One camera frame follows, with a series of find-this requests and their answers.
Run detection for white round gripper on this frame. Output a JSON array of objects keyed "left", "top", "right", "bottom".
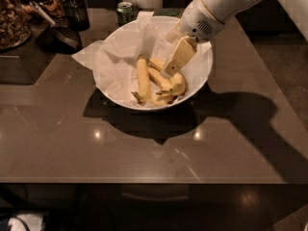
[{"left": 161, "top": 0, "right": 224, "bottom": 79}]

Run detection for yellow banana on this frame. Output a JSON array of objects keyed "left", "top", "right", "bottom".
[
  {"left": 132, "top": 56, "right": 151, "bottom": 105},
  {"left": 148, "top": 67, "right": 175, "bottom": 107},
  {"left": 149, "top": 59, "right": 187, "bottom": 96}
]

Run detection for white bowl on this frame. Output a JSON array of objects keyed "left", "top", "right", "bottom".
[{"left": 91, "top": 15, "right": 215, "bottom": 112}]

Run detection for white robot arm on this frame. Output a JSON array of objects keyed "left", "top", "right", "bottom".
[{"left": 162, "top": 0, "right": 308, "bottom": 78}]

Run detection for green lid container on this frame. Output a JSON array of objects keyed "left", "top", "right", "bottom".
[{"left": 154, "top": 8, "right": 181, "bottom": 17}]

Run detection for green soda can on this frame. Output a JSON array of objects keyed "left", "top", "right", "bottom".
[{"left": 116, "top": 1, "right": 133, "bottom": 26}]

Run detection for white paper liner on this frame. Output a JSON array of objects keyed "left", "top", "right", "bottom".
[{"left": 71, "top": 11, "right": 206, "bottom": 109}]

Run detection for snack jar behind tongs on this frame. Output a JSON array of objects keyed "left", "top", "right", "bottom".
[{"left": 22, "top": 0, "right": 66, "bottom": 23}]

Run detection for metal tongs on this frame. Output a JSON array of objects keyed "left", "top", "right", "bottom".
[{"left": 29, "top": 1, "right": 56, "bottom": 27}]

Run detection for white cloth on floor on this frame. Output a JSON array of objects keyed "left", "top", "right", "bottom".
[{"left": 8, "top": 213, "right": 45, "bottom": 231}]

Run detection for black wire mesh basket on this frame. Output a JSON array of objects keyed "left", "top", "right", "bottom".
[{"left": 64, "top": 0, "right": 90, "bottom": 32}]

